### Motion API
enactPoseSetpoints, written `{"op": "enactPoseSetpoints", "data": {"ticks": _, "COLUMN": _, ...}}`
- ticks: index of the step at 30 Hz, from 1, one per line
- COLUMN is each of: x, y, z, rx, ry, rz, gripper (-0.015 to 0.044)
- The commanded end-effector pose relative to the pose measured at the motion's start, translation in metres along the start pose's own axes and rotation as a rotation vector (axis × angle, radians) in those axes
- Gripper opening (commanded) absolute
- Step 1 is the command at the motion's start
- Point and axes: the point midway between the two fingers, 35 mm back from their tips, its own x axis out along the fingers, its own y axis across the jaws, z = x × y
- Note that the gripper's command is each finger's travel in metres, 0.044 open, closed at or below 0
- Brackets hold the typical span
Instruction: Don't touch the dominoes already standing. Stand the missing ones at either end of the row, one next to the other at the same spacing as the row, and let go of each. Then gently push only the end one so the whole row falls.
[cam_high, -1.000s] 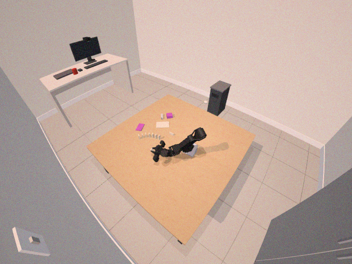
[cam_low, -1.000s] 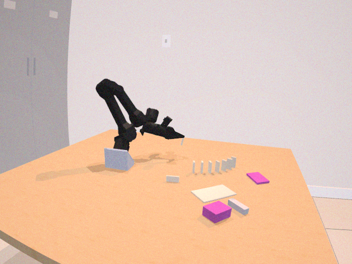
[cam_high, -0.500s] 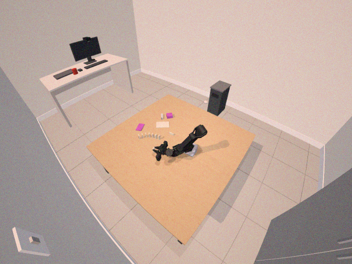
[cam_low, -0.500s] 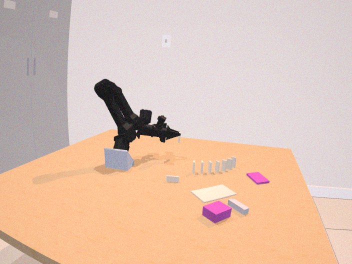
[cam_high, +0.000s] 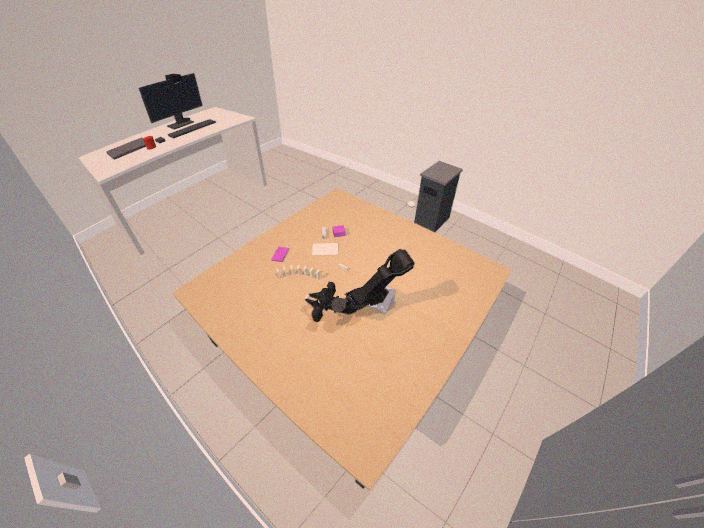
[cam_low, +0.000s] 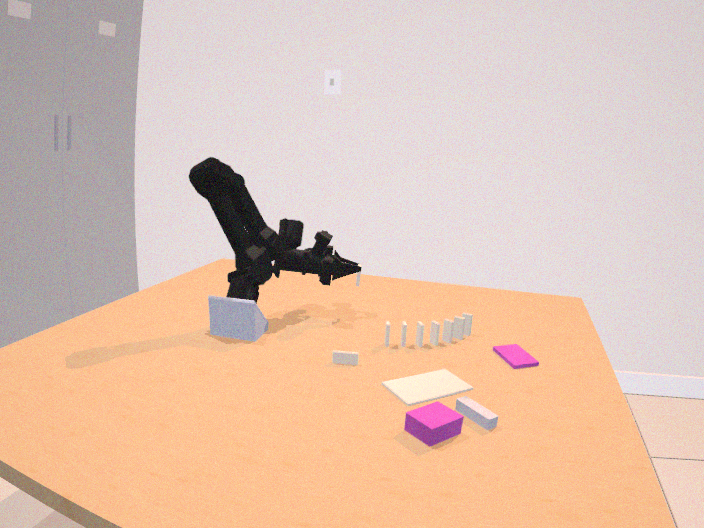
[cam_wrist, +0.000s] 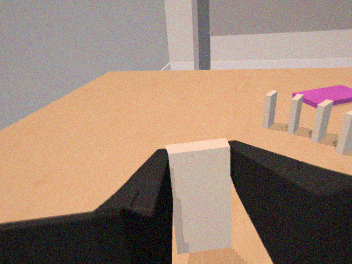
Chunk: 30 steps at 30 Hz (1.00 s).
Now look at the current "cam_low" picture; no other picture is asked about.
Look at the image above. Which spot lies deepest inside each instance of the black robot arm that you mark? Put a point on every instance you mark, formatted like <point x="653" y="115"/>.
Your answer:
<point x="236" y="212"/>

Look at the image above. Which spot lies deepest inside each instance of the purple cube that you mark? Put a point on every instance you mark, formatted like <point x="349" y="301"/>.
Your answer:
<point x="433" y="423"/>

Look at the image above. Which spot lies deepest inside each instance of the pink flat rectangular block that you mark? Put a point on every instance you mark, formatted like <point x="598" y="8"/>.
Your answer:
<point x="515" y="356"/>

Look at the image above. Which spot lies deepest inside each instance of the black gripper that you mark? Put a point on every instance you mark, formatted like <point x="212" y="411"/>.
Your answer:
<point x="326" y="265"/>

